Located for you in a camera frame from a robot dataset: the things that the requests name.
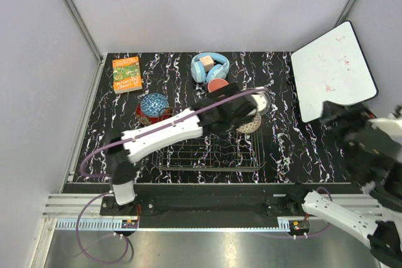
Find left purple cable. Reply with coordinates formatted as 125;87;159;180
75;87;268;264

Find brown patterned ceramic bowl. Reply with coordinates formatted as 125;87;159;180
236;114;262;134

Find clear glass plate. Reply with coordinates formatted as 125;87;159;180
251;87;273;115

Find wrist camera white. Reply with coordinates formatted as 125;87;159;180
369;112;402;137
251;92;271;114

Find orange green book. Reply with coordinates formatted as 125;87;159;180
112;56;143;94

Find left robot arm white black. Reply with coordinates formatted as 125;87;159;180
106;87;269;215

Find wire dish rack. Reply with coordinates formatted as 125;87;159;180
152;127;264;172

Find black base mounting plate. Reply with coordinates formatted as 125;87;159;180
100;183;313;230

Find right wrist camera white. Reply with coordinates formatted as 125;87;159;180
369;112;402;137

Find blue patterned bowl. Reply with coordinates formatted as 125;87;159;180
140;93;169;117

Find white board black frame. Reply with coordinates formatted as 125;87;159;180
291;21;378;123

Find small pink cube box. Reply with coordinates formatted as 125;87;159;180
199;55;214;72

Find pink plastic cup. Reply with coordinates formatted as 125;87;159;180
207;78;229;93

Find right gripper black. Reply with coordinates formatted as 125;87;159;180
318;99;384;180

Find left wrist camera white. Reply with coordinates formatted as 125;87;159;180
251;92;271;114

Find light blue headphones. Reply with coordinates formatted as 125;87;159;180
190;53;230;83

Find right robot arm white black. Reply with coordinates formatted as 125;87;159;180
285;100;401;267

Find red floral lacquer bowl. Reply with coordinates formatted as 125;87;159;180
135;104;173;126

